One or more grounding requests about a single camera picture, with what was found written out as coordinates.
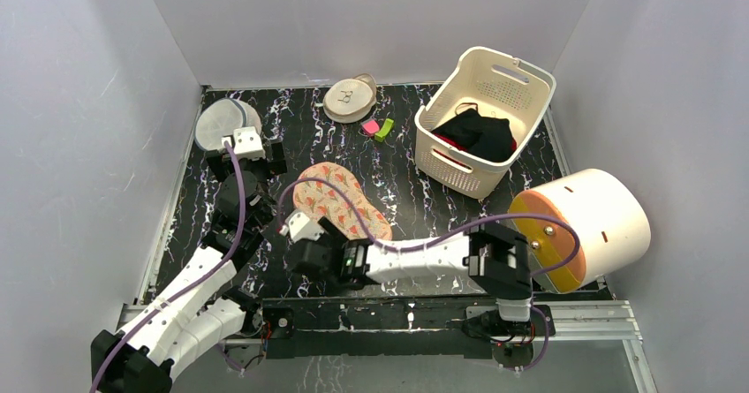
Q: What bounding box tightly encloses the floral mesh laundry bag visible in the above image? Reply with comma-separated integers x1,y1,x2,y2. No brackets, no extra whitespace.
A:
292,162,392,240

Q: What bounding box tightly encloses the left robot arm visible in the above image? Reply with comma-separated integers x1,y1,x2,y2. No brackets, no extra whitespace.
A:
90,140,287,392

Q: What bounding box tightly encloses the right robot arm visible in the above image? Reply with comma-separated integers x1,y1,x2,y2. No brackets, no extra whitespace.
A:
279,213,547,343

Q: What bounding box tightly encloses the white mesh round laundry bag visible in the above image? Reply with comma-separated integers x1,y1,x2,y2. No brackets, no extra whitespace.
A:
194,98,262,151

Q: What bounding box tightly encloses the cream plastic laundry basket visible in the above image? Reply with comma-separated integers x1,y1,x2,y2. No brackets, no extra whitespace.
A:
414,47,556,200

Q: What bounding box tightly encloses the round beige zip pouch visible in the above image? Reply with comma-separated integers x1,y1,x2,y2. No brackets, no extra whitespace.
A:
322,73,377,124

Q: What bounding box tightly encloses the pink block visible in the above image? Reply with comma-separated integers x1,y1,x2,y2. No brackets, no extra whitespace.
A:
360,119,381,137

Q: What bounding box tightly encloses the green block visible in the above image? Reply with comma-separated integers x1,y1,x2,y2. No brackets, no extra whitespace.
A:
374,118,394,142

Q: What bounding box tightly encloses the black clothing in basket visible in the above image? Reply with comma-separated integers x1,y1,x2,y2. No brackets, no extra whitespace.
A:
431,108,518,163

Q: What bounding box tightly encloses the white drum with orange lid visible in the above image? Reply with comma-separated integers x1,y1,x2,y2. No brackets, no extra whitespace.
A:
508,169,651,293

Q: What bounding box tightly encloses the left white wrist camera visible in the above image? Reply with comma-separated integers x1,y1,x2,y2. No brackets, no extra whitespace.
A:
221,126,266,161

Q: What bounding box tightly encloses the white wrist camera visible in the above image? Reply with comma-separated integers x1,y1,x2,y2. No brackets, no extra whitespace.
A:
278,209,326,243
221,126,266,161

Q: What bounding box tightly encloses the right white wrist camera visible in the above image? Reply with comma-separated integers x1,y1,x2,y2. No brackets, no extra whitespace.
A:
278,209,326,243

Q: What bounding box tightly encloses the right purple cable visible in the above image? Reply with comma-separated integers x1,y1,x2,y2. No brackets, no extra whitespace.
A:
276,177,581,374

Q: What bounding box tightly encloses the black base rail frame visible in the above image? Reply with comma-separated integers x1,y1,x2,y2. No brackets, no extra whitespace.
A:
114,287,645,374

